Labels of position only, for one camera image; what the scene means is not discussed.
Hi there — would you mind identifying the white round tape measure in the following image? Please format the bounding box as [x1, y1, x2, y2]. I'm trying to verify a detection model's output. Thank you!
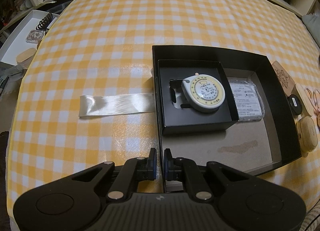
[181, 74, 226, 113]

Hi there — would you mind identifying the large black cardboard box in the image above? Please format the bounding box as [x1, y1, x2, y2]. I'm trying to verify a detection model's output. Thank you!
[152, 45, 301, 176]

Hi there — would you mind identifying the clear packet with label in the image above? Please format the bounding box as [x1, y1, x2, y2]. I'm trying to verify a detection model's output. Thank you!
[228, 77, 265, 122]

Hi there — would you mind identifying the gold earbud charging case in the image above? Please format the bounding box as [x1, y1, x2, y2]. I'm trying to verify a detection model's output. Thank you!
[296, 116, 318, 153]

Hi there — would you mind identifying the carved wooden coaster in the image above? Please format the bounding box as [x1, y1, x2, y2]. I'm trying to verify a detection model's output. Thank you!
[272, 61, 295, 97]

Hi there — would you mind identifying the small black insert box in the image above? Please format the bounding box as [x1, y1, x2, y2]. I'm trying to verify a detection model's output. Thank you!
[153, 59, 239, 135]

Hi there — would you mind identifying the clear adhesive tape strip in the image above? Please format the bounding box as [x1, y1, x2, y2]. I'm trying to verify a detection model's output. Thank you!
[79, 93, 156, 117]

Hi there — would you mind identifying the yellow white checkered tablecloth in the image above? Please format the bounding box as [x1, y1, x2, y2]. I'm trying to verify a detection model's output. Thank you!
[7, 0, 319, 214]

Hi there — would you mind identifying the small black round case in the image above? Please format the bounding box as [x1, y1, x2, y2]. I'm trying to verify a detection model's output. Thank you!
[287, 94, 303, 116]

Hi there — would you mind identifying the light wooden oval block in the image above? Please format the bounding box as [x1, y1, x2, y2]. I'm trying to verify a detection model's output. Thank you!
[292, 83, 314, 117]

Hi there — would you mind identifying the wooden oval lid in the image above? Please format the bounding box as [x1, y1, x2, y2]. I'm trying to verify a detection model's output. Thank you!
[16, 48, 36, 63]

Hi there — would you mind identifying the clear pink patterned case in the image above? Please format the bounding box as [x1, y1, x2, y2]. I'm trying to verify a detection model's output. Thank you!
[25, 30, 45, 44]

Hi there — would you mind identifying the white tray box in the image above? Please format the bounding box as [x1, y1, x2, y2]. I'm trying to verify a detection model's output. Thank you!
[1, 10, 48, 68]

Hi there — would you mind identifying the black coiled cable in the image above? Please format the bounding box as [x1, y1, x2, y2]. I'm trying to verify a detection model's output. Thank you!
[36, 12, 54, 31]

